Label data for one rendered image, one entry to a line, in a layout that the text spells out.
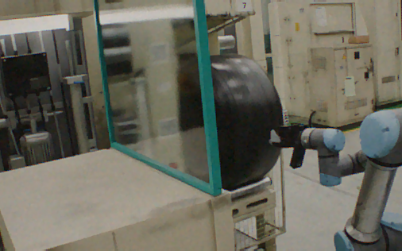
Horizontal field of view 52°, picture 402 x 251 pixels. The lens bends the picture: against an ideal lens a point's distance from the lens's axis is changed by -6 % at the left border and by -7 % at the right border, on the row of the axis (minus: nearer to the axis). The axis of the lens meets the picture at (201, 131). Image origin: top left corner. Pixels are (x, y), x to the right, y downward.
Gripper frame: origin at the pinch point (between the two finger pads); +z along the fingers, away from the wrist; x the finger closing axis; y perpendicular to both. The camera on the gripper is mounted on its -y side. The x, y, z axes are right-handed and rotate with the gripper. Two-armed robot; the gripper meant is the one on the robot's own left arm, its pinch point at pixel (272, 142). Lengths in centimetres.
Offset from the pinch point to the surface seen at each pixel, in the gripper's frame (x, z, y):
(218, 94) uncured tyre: 17.0, 6.9, 21.6
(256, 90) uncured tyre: 2.0, 2.7, 21.0
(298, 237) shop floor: -100, 107, -101
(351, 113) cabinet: -400, 297, -56
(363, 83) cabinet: -429, 290, -14
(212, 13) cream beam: -9, 41, 58
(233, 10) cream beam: -22, 41, 59
